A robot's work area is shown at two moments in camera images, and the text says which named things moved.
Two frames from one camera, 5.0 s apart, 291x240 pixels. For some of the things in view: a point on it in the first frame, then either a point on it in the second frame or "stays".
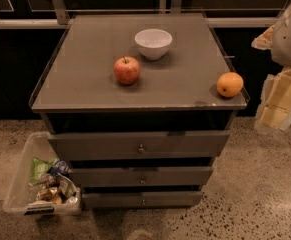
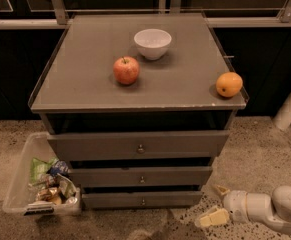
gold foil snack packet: [50, 194] stays
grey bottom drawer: [142, 199] stays
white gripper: [289, 40] to [235, 200]
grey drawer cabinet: [141, 104] stays
